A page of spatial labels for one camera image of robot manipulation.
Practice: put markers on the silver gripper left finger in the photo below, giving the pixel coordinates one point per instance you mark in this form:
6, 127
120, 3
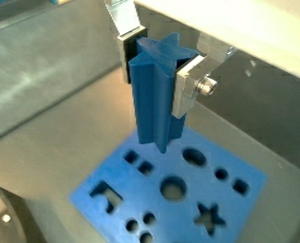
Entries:
124, 14

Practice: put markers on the dark round base plate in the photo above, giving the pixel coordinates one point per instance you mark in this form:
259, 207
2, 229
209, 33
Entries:
18, 225

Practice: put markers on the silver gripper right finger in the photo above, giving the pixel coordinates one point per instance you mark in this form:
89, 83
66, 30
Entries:
193, 80

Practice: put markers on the blue shape sorting board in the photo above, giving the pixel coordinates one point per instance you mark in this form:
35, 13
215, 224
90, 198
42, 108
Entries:
189, 195

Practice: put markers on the blue star prism peg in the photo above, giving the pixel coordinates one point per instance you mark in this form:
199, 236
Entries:
153, 80

